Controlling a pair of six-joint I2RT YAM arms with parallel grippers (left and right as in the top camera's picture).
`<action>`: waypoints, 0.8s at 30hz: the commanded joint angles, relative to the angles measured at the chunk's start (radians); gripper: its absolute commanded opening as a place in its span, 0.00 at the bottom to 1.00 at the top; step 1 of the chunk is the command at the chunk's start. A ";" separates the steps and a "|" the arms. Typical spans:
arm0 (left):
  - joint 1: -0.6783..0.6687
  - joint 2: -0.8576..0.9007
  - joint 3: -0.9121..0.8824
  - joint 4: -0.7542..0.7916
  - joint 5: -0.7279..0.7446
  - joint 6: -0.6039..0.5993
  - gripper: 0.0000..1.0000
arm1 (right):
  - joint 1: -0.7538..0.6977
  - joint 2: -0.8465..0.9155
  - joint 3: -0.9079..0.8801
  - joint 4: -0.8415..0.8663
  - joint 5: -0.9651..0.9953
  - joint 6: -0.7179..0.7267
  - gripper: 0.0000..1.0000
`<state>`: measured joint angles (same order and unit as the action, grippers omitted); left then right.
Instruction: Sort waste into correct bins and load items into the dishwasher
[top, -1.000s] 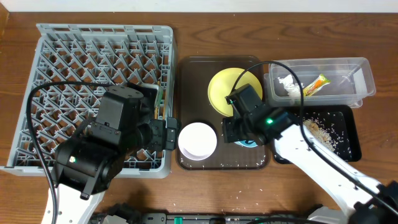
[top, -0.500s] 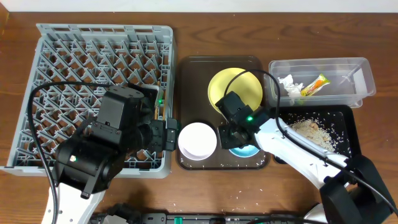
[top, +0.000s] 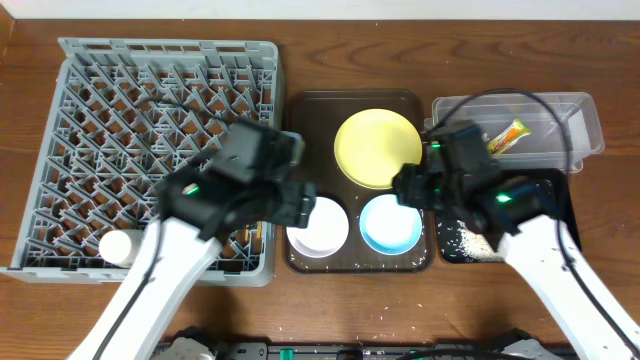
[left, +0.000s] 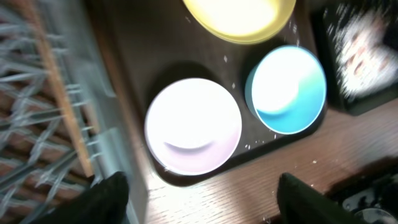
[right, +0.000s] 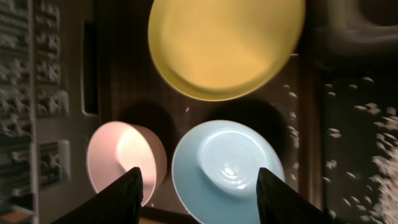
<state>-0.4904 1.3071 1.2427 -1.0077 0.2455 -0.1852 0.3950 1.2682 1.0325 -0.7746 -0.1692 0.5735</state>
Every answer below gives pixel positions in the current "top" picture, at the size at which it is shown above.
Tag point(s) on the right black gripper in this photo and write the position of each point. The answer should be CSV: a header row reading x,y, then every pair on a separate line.
x,y
412,180

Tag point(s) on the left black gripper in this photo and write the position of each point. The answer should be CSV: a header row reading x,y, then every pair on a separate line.
x,y
299,198

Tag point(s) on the white round bowl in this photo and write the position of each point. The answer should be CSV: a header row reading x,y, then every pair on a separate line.
x,y
326,233

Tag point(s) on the light blue bowl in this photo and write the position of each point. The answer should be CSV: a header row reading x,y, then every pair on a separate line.
x,y
388,227

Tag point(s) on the green orange snack wrapper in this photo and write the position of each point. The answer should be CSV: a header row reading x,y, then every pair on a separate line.
x,y
509,137

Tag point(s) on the white cup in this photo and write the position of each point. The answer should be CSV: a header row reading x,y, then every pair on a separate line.
x,y
121,247

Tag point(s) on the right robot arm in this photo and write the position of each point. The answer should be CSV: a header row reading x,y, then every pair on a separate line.
x,y
520,218

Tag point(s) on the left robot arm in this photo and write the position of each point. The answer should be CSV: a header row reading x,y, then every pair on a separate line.
x,y
218,192

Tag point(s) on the black plastic waste tray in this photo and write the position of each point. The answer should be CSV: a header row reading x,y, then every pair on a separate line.
x,y
556,180

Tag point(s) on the pile of rice waste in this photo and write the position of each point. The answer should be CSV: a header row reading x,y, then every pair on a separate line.
x,y
459,245

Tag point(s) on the clear plastic waste bin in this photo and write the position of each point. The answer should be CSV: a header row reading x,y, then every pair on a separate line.
x,y
543,147

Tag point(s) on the grey plastic dishwasher rack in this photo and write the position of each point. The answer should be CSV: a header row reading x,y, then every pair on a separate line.
x,y
126,113

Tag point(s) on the yellow round plate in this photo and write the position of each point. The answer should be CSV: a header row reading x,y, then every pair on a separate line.
x,y
372,145

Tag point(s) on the dark brown serving tray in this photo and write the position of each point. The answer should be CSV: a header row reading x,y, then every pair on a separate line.
x,y
317,116

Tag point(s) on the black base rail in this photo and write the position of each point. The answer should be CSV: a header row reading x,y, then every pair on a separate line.
x,y
187,348

